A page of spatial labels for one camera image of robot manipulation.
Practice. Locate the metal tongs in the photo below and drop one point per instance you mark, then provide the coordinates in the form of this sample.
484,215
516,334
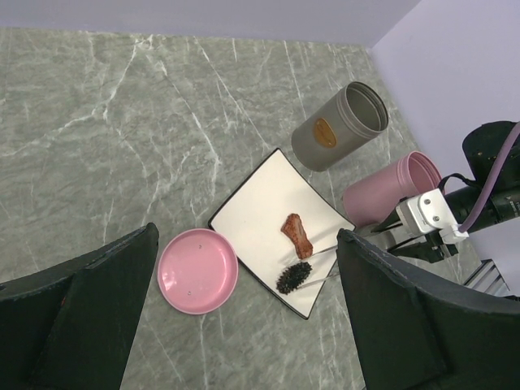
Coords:
322,263

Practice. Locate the white square plate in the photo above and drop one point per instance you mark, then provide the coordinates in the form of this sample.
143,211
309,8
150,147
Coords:
252,216

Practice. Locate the brown meat piece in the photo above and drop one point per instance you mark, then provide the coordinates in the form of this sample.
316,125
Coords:
293,229

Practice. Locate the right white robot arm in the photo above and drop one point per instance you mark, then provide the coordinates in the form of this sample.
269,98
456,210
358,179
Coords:
492,196

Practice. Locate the black sea cucumber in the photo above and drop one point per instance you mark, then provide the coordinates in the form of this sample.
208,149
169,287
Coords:
293,277

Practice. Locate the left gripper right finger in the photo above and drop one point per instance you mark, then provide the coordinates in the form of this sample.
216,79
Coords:
416,330

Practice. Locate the pink lid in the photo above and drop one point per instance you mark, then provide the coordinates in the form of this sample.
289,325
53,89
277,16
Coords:
197,271

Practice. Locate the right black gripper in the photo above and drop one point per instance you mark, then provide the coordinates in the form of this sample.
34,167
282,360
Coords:
429,248

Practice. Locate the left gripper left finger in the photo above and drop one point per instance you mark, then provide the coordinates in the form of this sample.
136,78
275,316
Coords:
71,326

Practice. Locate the grey cylindrical container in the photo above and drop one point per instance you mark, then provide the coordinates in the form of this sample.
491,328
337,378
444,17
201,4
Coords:
347,121

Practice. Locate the pink cylindrical container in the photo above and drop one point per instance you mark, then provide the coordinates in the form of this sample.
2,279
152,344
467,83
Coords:
372,199

